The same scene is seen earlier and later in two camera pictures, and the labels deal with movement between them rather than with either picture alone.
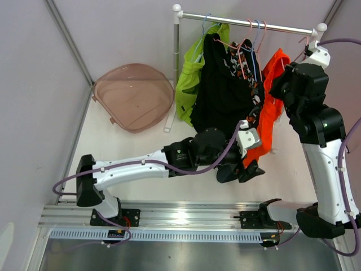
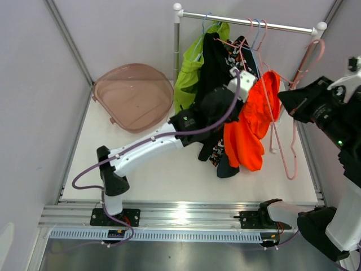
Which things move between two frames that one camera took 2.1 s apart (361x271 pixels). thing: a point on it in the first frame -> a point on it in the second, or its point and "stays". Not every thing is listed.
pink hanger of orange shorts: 304,55 -> 269,70
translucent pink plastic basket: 135,96 stays
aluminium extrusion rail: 198,214 stays
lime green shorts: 188,87 stays
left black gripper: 251,170 -> 240,105
